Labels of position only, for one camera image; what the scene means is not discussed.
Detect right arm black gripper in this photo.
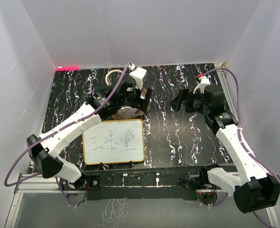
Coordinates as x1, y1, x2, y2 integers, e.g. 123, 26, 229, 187
169, 88, 210, 115

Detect printed canvas tote bag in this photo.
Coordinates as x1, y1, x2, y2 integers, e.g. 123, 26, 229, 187
109, 74, 150, 120

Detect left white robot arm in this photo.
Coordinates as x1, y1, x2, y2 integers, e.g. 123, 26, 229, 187
27, 83, 152, 190

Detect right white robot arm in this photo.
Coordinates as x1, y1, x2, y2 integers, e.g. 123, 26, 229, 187
170, 85, 280, 213

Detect yellow-framed whiteboard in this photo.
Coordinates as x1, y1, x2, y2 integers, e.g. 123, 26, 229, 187
82, 119, 145, 165

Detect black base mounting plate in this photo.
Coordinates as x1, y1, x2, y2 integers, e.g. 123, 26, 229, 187
60, 166, 220, 204

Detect red light strip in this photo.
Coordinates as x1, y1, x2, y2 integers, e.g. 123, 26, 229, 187
56, 66, 79, 71

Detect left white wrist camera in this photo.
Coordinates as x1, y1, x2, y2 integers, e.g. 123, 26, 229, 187
128, 63, 147, 90

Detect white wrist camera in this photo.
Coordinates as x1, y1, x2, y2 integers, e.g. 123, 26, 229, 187
193, 74, 211, 94
128, 63, 147, 90

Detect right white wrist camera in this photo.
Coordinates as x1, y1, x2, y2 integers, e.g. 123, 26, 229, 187
193, 74, 211, 94

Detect right side aluminium rail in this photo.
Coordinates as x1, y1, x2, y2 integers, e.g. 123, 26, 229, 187
214, 63, 238, 120

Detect aluminium frame rail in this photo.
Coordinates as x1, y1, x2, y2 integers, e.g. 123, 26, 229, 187
5, 175, 86, 228

